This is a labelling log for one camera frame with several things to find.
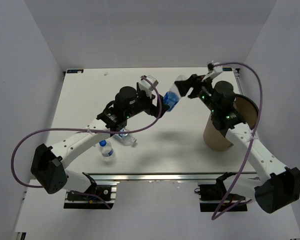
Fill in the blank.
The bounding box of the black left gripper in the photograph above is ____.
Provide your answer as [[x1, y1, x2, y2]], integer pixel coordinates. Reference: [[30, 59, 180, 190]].
[[124, 82, 169, 119]]

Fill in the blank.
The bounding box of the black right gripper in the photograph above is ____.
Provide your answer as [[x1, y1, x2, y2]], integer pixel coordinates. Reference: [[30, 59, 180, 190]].
[[175, 73, 219, 114]]

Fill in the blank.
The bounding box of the clear bottle dark blue label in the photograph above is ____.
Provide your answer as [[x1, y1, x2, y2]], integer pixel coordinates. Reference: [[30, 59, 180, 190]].
[[163, 75, 186, 112]]

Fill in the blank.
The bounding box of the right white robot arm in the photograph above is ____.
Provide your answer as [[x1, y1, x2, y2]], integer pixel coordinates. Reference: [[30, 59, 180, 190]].
[[170, 74, 300, 214]]

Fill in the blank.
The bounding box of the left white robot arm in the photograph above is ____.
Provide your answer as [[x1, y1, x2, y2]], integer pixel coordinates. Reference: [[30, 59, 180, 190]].
[[30, 75, 169, 200]]

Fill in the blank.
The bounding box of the brown cylindrical bin black rim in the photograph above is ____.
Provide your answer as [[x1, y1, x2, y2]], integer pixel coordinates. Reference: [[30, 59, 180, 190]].
[[203, 93, 259, 152]]

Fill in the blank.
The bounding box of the right blue logo sticker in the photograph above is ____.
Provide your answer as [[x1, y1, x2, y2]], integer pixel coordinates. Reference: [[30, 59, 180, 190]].
[[222, 67, 233, 72]]

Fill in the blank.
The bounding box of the blue logo sticker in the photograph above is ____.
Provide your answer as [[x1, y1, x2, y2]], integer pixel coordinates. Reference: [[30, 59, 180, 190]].
[[222, 67, 233, 72], [66, 69, 84, 74]]

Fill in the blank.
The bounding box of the clear bottle green white label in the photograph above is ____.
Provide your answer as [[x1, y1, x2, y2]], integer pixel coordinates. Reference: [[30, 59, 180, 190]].
[[113, 127, 137, 146]]

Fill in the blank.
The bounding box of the small bottle blue cap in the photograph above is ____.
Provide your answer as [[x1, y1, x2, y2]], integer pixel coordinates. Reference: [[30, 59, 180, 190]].
[[99, 140, 114, 162]]

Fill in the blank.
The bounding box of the left blue logo sticker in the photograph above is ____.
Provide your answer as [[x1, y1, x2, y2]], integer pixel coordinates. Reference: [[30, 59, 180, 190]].
[[66, 69, 84, 74]]

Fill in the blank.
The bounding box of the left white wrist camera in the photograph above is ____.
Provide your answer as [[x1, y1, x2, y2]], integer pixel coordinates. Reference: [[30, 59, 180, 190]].
[[137, 75, 159, 98]]

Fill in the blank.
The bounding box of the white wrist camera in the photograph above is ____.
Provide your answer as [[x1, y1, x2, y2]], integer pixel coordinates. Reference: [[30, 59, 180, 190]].
[[201, 61, 223, 82], [137, 75, 159, 98]]

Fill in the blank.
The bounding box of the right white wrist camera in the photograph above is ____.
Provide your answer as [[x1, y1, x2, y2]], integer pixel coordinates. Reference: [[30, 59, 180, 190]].
[[201, 61, 223, 82]]

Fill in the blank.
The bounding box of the aluminium right side rail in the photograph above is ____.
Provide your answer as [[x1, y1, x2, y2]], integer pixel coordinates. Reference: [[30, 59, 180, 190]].
[[233, 68, 243, 95]]

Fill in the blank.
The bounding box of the aluminium front table rail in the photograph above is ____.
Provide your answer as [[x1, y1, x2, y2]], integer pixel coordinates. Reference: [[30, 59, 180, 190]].
[[84, 172, 258, 184]]

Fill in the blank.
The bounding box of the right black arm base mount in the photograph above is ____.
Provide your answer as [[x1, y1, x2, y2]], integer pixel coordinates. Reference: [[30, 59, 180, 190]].
[[194, 173, 248, 213]]

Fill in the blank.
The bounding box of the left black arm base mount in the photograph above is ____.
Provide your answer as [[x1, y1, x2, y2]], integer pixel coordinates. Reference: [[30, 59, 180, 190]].
[[63, 173, 115, 210]]

